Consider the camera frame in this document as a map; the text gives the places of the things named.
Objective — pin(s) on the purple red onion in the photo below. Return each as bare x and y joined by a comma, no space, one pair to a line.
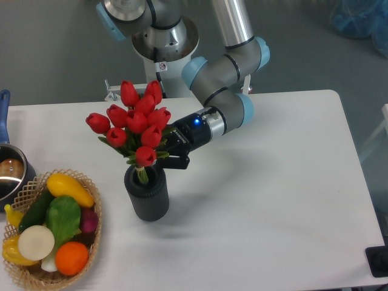
89,221

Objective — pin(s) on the woven wicker basket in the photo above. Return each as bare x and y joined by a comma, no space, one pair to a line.
33,277

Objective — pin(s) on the black device at table edge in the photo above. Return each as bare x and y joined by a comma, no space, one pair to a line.
377,260

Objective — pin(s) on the white round radish slice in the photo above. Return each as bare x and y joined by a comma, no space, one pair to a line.
36,242

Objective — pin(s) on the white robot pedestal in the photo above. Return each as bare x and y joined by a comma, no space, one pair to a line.
166,46

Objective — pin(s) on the orange fruit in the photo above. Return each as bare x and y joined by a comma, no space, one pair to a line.
71,258

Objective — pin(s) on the white leek stalk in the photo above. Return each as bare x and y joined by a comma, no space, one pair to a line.
48,263

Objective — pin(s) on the yellow squash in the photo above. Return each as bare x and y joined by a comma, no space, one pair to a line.
60,184

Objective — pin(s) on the green lettuce leaf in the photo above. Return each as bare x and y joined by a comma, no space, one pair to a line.
62,218

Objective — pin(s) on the blue plastic bag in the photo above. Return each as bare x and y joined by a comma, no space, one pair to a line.
361,20

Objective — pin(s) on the dark grey ribbed vase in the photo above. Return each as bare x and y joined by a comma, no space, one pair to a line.
150,201

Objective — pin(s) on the dark green cucumber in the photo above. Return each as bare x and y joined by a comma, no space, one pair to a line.
36,213

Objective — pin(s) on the red tulip bouquet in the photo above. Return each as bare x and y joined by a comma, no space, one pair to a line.
136,130

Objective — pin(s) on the yellow bell pepper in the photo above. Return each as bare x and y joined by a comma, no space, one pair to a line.
11,253

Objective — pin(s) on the blue handled saucepan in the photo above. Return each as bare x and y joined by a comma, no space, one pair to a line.
16,171

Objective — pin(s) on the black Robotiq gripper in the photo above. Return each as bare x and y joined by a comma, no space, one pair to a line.
182,137

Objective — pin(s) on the white frame at right edge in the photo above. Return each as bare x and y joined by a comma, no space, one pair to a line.
375,138

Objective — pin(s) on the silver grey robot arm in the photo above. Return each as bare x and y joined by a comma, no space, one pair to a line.
221,119

